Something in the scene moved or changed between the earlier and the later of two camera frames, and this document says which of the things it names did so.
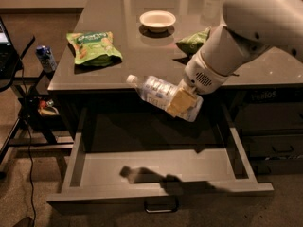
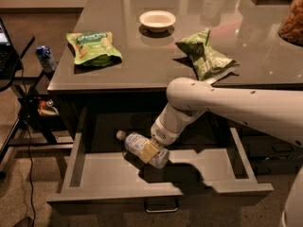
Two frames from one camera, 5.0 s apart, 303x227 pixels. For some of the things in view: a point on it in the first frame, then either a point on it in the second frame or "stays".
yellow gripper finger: x=183 y=99 to x=150 y=150
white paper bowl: x=157 y=21 stays
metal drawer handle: x=161 y=204 stays
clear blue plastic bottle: x=158 y=93 to x=134 y=143
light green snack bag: x=94 y=48 stays
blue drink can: x=45 y=59 stays
